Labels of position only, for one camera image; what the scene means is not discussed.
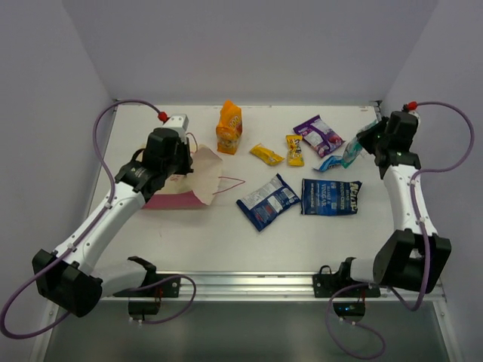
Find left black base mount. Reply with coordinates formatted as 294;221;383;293
114;273;181;299

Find green white snack packet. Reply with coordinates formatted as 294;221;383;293
341;120;378;169

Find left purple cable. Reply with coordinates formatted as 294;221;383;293
0;99;198;337

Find purple snack packet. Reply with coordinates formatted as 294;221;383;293
293;115;344;158

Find black controller box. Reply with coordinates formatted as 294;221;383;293
333;302;366;319
128;298;161;320

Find pink beige paper bag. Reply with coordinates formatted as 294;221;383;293
143;143;245;210

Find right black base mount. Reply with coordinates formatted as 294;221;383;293
312;262;381;298

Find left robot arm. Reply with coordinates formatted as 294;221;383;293
32;126;192;318

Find yellow candy bag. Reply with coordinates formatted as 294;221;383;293
285;134;305;167

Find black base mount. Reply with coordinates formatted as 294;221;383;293
114;273;181;299
312;262;381;298

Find dark blue vinegar chip bag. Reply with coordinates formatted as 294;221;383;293
301;179;362;216

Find left black controller box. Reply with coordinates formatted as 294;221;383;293
128;298;161;320

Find right black controller box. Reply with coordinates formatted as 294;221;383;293
333;302;366;319

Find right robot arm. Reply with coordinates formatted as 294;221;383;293
336;111;451;296

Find light blue white wrapper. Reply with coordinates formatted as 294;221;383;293
312;155;343;173

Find yellow orange snack packet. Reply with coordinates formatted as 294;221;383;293
250;143;285;166

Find aluminium front rail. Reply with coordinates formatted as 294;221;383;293
48;269;446;302

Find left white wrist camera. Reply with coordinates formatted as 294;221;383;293
163;114;189;143

